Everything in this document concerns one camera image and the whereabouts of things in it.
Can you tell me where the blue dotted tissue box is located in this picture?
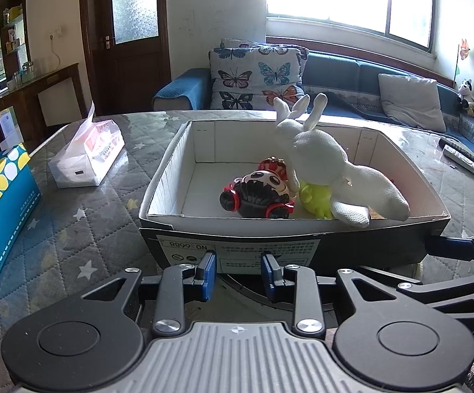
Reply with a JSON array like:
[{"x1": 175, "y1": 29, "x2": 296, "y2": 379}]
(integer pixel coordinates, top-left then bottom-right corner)
[{"x1": 0, "y1": 143, "x2": 42, "y2": 310}]

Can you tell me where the blue sofa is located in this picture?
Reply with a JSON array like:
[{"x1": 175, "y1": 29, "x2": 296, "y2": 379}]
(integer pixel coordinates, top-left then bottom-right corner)
[{"x1": 151, "y1": 51, "x2": 474, "y2": 165}]

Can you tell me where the cardboard box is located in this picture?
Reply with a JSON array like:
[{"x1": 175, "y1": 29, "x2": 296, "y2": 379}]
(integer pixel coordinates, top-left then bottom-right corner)
[{"x1": 138, "y1": 119, "x2": 451, "y2": 278}]

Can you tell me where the black-haired red doll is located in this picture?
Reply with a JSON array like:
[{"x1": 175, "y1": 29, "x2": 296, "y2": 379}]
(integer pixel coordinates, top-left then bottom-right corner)
[{"x1": 219, "y1": 156, "x2": 300, "y2": 220}]

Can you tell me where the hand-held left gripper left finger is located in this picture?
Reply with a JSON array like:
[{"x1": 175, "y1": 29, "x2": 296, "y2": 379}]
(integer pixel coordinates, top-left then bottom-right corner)
[{"x1": 81, "y1": 251, "x2": 218, "y2": 335}]

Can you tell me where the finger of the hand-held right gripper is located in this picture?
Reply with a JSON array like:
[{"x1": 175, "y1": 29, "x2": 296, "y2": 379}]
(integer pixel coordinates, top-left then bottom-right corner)
[
  {"x1": 425, "y1": 233, "x2": 474, "y2": 271},
  {"x1": 357, "y1": 265, "x2": 474, "y2": 317}
]

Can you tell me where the butterfly print pillow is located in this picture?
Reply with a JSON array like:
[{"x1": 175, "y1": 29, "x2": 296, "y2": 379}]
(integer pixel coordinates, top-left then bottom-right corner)
[
  {"x1": 209, "y1": 45, "x2": 303, "y2": 111},
  {"x1": 220, "y1": 37, "x2": 310, "y2": 87}
]

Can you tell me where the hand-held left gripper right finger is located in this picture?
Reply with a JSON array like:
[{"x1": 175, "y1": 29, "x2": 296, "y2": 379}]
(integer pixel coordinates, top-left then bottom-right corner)
[{"x1": 261, "y1": 251, "x2": 389, "y2": 335}]

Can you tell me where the green plastic toy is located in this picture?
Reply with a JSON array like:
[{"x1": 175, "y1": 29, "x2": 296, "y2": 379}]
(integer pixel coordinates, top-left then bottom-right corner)
[{"x1": 298, "y1": 179, "x2": 334, "y2": 220}]

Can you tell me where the dark wooden cabinet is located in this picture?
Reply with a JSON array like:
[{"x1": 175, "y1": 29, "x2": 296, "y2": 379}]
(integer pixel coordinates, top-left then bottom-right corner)
[{"x1": 0, "y1": 0, "x2": 87, "y2": 145}]

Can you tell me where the white soft tissue pack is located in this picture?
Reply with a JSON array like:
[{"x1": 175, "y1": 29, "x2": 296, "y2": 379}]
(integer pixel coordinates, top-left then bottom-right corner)
[{"x1": 48, "y1": 101, "x2": 125, "y2": 189}]

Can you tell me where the white flat panel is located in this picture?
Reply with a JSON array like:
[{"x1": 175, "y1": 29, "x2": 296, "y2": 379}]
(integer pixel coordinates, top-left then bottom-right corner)
[{"x1": 36, "y1": 76, "x2": 89, "y2": 128}]

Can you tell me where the dark remote control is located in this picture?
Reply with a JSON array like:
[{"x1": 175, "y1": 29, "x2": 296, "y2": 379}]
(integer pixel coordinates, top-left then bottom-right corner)
[{"x1": 438, "y1": 137, "x2": 474, "y2": 171}]

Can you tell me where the white plush rabbit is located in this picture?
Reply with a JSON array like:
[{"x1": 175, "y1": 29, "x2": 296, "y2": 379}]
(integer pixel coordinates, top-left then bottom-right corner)
[{"x1": 272, "y1": 93, "x2": 410, "y2": 230}]

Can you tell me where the orange paper pinwheel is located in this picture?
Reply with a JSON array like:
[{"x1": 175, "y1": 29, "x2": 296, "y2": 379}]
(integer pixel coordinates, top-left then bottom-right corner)
[{"x1": 451, "y1": 38, "x2": 471, "y2": 85}]

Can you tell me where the black and white plush cow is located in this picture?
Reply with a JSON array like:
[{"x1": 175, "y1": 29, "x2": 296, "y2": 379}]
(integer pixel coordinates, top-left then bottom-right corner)
[{"x1": 457, "y1": 79, "x2": 474, "y2": 109}]

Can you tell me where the dark wooden door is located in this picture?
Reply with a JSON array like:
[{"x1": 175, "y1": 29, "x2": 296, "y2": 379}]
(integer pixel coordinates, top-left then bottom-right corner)
[{"x1": 79, "y1": 0, "x2": 173, "y2": 116}]

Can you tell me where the white remote control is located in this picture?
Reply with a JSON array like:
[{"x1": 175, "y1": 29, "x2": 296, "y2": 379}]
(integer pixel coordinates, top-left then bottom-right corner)
[{"x1": 443, "y1": 145, "x2": 474, "y2": 185}]

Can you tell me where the plain grey pillow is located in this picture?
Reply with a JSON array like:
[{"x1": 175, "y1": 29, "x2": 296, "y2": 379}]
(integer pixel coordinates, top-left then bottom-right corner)
[{"x1": 378, "y1": 73, "x2": 447, "y2": 133}]

